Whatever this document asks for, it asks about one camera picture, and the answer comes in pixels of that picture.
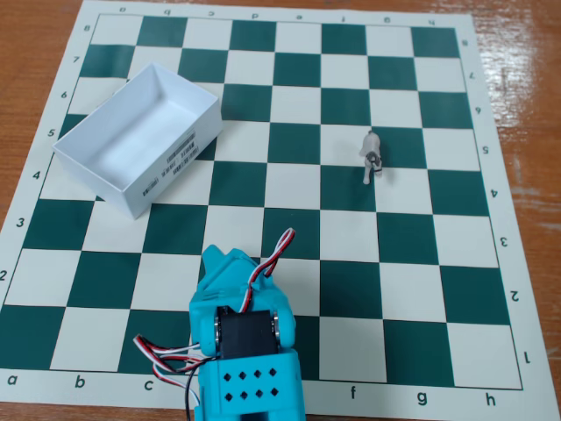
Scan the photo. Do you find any cyan gripper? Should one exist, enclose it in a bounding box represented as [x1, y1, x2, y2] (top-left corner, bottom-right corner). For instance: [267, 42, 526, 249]
[200, 244, 287, 308]

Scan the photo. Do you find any small white toy horse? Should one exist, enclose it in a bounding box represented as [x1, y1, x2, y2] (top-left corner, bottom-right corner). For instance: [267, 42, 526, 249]
[359, 130, 383, 185]

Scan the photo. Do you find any white cardboard box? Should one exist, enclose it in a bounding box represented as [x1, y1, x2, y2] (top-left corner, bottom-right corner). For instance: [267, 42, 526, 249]
[51, 61, 224, 219]

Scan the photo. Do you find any green and white chessboard mat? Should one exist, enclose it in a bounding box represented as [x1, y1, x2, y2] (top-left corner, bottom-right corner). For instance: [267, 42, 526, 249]
[0, 0, 540, 421]

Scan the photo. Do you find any red white black gripper cable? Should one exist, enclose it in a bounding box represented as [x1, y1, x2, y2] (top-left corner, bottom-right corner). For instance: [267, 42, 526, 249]
[238, 227, 296, 313]

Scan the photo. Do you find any red white black servo cable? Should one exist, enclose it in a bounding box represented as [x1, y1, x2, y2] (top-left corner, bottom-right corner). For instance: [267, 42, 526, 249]
[151, 355, 216, 389]
[133, 333, 209, 365]

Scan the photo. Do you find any thin black wire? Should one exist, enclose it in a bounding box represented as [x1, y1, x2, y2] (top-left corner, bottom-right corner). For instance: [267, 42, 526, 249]
[183, 370, 203, 421]

